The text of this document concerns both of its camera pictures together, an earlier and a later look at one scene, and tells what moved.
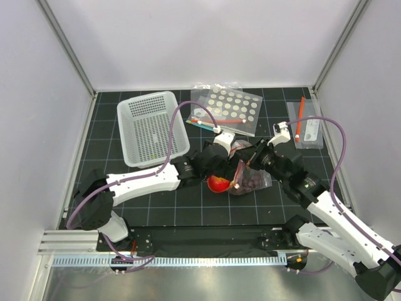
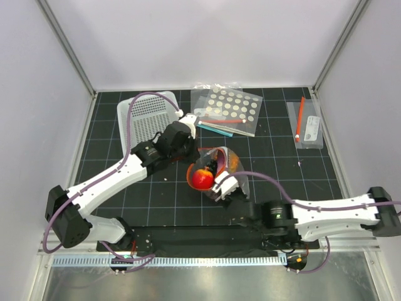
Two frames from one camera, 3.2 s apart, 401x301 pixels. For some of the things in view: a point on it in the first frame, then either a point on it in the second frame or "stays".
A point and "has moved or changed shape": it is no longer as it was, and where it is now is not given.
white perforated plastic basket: x=146 y=123 stays
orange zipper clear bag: x=246 y=180 has moved or changed shape
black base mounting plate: x=210 y=242 stays
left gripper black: x=227 y=171 → x=194 y=154
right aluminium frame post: x=356 y=15 stays
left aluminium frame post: x=60 y=34 stays
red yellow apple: x=217 y=184 has moved or changed shape
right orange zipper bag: x=307 y=134 stays
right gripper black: x=252 y=153 → x=229 y=196
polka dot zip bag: x=235 y=110 stays
